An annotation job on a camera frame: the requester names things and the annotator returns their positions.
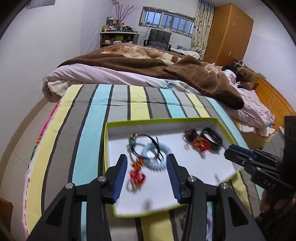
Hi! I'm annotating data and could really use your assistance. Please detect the black office chair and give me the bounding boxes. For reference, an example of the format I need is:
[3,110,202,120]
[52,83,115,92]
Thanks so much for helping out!
[143,28,172,51]

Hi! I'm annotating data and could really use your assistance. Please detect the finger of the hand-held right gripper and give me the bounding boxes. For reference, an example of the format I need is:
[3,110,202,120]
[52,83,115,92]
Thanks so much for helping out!
[229,144,282,163]
[224,148,255,174]

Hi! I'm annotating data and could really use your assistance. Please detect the white cabinet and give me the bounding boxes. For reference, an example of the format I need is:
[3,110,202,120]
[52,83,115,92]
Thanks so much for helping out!
[277,126,286,158]

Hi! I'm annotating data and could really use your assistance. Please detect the black cord with teal bead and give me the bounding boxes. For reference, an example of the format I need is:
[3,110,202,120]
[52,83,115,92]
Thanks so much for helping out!
[128,133,165,163]

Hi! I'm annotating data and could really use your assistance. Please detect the patterned curtain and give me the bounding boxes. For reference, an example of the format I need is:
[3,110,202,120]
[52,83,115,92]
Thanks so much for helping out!
[191,0,216,62]

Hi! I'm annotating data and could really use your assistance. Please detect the black band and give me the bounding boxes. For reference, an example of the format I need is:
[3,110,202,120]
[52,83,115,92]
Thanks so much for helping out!
[200,127,224,149]

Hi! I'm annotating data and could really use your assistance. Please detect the cluttered desk shelf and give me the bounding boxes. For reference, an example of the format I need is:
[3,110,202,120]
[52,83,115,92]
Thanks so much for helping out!
[99,32,140,49]

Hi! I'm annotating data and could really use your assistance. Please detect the dark cloth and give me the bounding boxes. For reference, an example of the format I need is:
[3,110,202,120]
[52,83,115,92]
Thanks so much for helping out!
[221,64,241,82]

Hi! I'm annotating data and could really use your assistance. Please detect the striped bed mat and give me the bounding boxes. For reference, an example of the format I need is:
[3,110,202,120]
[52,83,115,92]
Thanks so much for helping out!
[26,83,253,241]

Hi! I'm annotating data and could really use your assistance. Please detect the pale pink quilt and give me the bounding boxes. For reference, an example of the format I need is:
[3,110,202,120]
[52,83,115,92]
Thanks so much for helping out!
[42,64,276,135]

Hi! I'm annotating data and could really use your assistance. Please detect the barred window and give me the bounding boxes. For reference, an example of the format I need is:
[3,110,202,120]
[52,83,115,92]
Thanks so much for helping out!
[138,6,196,37]

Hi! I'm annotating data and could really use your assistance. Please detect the brown fleece blanket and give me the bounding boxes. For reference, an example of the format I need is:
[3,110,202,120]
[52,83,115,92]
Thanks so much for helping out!
[56,44,245,111]

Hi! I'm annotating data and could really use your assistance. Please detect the orange red bead bracelet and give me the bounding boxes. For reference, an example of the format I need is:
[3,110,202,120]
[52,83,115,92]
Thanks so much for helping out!
[191,136,212,153]

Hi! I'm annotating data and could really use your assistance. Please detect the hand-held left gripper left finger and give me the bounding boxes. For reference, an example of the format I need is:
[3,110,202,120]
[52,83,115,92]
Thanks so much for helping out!
[26,154,128,241]

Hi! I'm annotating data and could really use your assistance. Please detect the green shallow cardboard box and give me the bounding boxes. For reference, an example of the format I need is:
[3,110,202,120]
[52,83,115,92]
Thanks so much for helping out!
[103,117,249,219]

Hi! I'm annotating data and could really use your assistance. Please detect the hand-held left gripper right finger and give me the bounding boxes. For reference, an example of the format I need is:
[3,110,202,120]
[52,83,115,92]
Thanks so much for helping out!
[166,153,266,241]

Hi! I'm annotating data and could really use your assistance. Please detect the dark bead bracelet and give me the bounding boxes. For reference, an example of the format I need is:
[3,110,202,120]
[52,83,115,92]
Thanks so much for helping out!
[184,126,197,142]

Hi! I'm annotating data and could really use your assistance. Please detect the wooden cabinet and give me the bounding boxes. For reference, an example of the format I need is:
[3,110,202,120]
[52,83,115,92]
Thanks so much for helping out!
[0,197,14,232]

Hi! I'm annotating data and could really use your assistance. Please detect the wooden wardrobe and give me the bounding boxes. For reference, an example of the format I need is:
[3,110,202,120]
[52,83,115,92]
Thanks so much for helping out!
[203,3,254,67]

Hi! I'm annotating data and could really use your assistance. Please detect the yellow bed skirt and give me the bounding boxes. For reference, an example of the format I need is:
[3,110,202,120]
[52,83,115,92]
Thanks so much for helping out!
[240,128,277,149]

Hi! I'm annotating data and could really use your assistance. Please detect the flowering branches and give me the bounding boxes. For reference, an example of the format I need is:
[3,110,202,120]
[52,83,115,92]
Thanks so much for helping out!
[115,4,137,23]

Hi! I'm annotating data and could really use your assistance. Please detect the brown teddy bear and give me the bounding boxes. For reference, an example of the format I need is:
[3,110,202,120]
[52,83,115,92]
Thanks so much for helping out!
[235,67,259,91]

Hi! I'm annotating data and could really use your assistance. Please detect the wooden bed frame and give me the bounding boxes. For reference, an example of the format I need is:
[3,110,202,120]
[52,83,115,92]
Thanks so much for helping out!
[231,58,296,131]

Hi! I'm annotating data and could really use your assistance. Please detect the light blue spiral hair tie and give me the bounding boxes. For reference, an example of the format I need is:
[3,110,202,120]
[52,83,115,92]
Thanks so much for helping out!
[141,142,172,172]

